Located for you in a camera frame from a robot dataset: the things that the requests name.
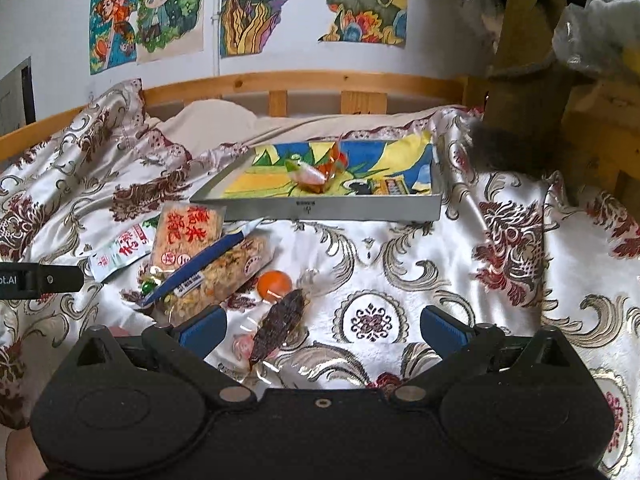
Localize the grey furry plush toy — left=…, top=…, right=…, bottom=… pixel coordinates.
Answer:
left=467, top=115, right=556, bottom=176

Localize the blond figure wall poster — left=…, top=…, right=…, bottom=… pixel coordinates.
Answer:
left=134, top=0, right=207, bottom=65

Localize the rice cracker packet red print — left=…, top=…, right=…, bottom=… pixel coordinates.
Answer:
left=149, top=201, right=227, bottom=273

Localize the yellow plush toy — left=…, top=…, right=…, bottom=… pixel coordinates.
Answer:
left=485, top=0, right=573, bottom=128

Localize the white green snack packet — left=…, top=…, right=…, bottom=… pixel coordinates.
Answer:
left=89, top=216, right=162, bottom=283

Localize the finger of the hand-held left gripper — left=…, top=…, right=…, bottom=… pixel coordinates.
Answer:
left=21, top=261, right=84, bottom=295

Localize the floral satin blanket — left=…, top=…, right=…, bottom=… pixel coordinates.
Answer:
left=0, top=77, right=640, bottom=480

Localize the grey door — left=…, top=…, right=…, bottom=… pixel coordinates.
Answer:
left=0, top=56, right=37, bottom=137

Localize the blue stick snack packet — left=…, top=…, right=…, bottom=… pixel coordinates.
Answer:
left=139, top=217, right=266, bottom=307

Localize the yellow wooden rack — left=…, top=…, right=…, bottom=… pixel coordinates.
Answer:
left=560, top=67, right=640, bottom=206

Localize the grey tray with colourful lining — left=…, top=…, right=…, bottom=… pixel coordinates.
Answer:
left=190, top=130, right=444, bottom=223

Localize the beige bed sheet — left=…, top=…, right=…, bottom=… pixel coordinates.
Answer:
left=145, top=99, right=468, bottom=157

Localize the striped snack bar packet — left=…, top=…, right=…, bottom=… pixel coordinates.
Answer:
left=372, top=177, right=408, bottom=196

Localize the orange haired figure wall poster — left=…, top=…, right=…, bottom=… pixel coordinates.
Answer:
left=89, top=0, right=140, bottom=77

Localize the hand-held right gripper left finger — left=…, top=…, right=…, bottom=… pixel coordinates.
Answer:
left=65, top=305, right=259, bottom=409

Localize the pink wrapped candy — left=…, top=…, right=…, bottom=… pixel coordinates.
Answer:
left=232, top=335, right=257, bottom=361

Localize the orange wrapped snack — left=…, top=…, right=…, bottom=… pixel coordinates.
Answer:
left=286, top=141, right=351, bottom=195

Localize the green candy clear wrapper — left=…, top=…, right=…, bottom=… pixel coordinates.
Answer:
left=122, top=267, right=171, bottom=306

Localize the clear mixed snack packet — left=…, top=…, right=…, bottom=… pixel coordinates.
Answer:
left=157, top=232, right=276, bottom=323

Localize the swirly pattern wall poster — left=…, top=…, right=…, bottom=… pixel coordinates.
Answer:
left=219, top=0, right=315, bottom=60

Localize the dark dried meat packet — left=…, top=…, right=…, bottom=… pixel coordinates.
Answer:
left=247, top=287, right=307, bottom=372

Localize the clear plastic bag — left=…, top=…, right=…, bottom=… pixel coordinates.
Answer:
left=552, top=0, right=640, bottom=81

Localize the colourful floral cushion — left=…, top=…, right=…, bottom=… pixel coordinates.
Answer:
left=311, top=0, right=410, bottom=50

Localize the round orange jelly cup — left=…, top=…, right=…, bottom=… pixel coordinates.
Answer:
left=257, top=270, right=293, bottom=303

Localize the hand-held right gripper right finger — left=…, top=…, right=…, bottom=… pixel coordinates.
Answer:
left=389, top=304, right=587, bottom=409

